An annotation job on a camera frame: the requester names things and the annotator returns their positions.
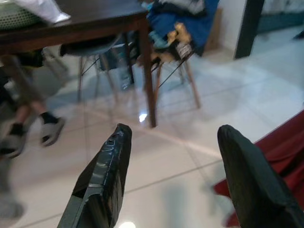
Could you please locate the black door frame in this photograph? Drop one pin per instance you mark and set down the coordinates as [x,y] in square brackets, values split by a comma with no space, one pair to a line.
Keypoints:
[248,28]

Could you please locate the grey shell chair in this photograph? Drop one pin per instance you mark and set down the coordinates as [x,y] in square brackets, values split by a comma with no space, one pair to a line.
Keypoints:
[95,48]

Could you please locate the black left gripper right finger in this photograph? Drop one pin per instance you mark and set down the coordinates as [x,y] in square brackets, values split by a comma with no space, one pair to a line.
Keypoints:
[251,185]

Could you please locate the green perforated laundry basket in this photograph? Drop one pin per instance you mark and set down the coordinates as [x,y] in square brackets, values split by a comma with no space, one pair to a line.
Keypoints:
[16,17]

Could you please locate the red shirt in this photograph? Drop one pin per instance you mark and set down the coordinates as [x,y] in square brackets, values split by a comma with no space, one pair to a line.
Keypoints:
[285,152]

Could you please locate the blue garment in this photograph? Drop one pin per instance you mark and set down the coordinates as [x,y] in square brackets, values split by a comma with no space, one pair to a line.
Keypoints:
[197,26]

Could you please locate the grey slipper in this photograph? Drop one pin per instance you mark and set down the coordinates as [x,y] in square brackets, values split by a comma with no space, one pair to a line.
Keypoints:
[14,147]
[53,133]

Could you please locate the teal garment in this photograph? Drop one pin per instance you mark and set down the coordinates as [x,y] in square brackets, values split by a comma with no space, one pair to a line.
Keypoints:
[158,39]

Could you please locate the white chair wooden legs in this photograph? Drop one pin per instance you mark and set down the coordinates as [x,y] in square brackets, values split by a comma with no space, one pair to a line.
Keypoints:
[193,90]

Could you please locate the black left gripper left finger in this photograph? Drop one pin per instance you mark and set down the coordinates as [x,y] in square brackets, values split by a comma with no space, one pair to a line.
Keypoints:
[107,178]

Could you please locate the plain white garment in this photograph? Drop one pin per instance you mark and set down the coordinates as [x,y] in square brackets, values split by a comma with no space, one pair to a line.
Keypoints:
[47,10]

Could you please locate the dark wooden table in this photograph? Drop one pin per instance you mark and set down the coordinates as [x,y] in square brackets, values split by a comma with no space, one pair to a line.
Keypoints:
[83,26]

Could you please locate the bed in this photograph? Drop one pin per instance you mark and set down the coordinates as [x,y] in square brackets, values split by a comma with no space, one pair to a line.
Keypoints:
[280,23]

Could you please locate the grey garment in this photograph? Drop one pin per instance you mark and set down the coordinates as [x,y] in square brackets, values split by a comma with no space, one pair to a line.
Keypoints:
[187,6]

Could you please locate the black garment white letters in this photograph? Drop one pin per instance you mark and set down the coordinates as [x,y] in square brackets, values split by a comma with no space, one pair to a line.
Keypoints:
[184,48]

